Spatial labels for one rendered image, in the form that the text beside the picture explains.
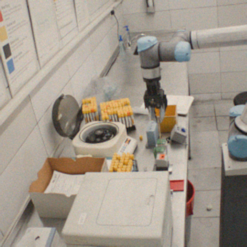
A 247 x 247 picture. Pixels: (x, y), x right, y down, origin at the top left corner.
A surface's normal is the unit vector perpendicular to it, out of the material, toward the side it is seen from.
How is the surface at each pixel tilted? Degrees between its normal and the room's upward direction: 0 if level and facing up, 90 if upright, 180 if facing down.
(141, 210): 0
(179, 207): 0
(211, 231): 0
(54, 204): 92
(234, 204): 90
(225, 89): 90
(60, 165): 88
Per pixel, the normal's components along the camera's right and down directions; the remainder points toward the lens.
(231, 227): -0.17, 0.50
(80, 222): -0.15, -0.87
